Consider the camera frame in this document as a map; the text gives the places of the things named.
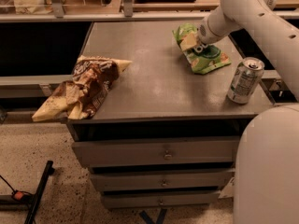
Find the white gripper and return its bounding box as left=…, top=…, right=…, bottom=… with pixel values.
left=180, top=7, right=240, bottom=51

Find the green rice chip bag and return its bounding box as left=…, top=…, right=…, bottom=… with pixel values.
left=172, top=23, right=231, bottom=75

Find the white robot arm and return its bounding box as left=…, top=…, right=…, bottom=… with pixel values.
left=180, top=0, right=299, bottom=224

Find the brown chip bag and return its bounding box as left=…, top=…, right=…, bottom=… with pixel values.
left=32, top=56, right=132, bottom=121

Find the silver green soda can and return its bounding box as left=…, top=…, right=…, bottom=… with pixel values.
left=227, top=57, right=264, bottom=105

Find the grey drawer cabinet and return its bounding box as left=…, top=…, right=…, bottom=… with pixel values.
left=67, top=21, right=272, bottom=197

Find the middle grey drawer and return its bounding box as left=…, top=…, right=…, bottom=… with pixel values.
left=91, top=169, right=233, bottom=191

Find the grey drawer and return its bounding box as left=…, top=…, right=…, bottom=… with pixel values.
left=91, top=169, right=233, bottom=191
left=72, top=136, right=239, bottom=167
left=101, top=190, right=221, bottom=209

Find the top grey drawer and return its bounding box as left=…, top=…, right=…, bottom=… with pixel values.
left=72, top=136, right=239, bottom=167

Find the bottom grey drawer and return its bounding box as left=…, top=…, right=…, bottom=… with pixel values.
left=101, top=190, right=221, bottom=209

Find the black metal stand leg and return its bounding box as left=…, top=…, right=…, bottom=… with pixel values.
left=24, top=161, right=55, bottom=224

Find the metal rail frame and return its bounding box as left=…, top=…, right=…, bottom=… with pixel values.
left=0, top=0, right=299, bottom=24

